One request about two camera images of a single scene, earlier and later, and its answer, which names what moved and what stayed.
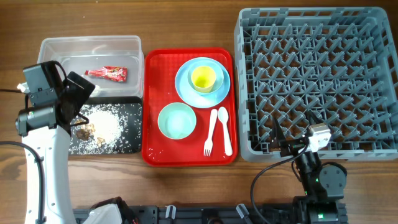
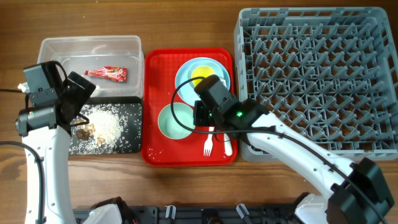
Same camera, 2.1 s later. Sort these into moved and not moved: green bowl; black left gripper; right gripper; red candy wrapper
Moved: right gripper
Not moved: black left gripper; red candy wrapper; green bowl
